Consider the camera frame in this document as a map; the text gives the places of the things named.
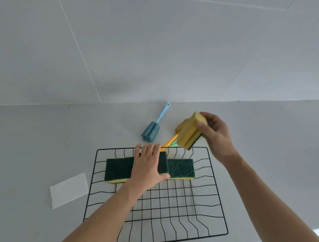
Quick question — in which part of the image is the person's right hand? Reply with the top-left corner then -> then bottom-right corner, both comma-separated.
197,111 -> 240,165

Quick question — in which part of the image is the orange sponge bottle brush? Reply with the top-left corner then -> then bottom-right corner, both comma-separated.
159,118 -> 190,152

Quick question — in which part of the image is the blue sponge bottle brush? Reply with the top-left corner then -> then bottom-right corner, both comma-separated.
141,102 -> 170,143

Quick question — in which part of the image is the person's left forearm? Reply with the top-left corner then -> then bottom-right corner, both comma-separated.
62,182 -> 153,242

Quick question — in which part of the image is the white paper sheet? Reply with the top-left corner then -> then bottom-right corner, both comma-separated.
50,172 -> 89,210

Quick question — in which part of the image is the person's right forearm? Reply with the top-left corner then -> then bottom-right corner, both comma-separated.
222,153 -> 319,242

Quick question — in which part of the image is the person's left hand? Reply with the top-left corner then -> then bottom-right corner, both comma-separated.
129,143 -> 171,192

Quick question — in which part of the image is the black wire basket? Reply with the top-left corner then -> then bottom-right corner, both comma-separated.
83,146 -> 229,242

